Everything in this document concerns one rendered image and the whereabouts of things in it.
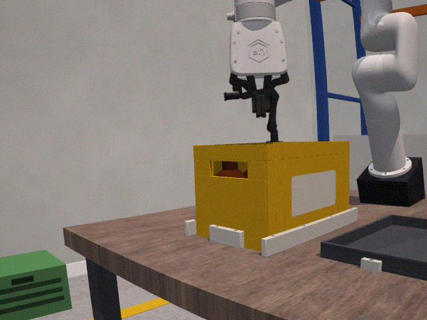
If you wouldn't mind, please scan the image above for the yellow wooden crate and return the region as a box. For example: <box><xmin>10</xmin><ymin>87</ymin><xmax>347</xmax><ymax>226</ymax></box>
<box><xmin>193</xmin><ymin>141</ymin><xmax>350</xmax><ymax>252</ymax></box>

